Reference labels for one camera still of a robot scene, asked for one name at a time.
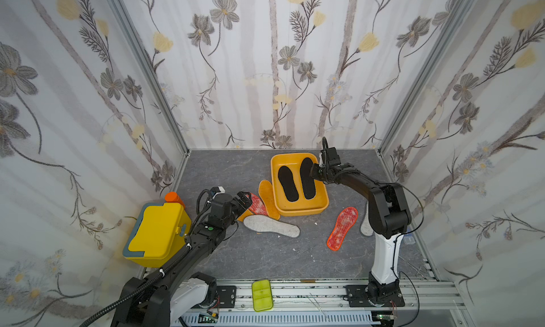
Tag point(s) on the wide yellow fuzzy insole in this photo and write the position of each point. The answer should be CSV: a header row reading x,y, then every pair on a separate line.
x,y
244,215

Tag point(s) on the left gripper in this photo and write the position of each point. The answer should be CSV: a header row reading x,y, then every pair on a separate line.
x,y
247,202

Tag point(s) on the orange cylinder bottle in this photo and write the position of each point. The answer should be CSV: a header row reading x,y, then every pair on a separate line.
x,y
173,197

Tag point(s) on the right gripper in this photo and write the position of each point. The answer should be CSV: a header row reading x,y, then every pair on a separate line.
x,y
331,169

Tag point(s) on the red white patterned insole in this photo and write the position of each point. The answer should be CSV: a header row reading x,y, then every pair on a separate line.
x,y
257,207

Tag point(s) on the yellow lidded lunch box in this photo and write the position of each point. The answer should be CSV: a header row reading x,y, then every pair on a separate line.
x,y
158,234

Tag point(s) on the black insole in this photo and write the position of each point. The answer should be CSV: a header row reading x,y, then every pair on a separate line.
x,y
308,183
285,176

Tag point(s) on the red insole right side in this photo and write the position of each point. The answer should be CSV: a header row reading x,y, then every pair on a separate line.
x,y
344,222

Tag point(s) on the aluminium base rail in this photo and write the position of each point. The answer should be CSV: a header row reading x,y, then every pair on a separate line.
x,y
331,303

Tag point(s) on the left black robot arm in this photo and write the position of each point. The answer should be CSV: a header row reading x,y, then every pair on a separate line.
x,y
162,297

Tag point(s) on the grey felt insole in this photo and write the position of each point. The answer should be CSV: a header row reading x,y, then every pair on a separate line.
x,y
365,227
265,224

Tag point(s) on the narrow yellow fuzzy insole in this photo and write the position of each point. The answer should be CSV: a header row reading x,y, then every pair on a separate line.
x,y
266,194

